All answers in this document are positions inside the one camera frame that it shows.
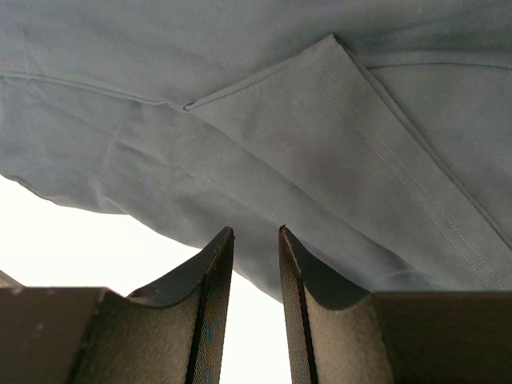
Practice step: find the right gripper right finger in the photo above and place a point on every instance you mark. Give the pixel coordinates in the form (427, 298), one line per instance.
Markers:
(338, 332)

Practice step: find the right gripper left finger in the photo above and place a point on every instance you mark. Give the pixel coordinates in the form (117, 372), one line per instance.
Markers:
(169, 331)

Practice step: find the blue grey t shirt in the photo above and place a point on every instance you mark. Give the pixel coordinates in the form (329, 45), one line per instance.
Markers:
(378, 131)

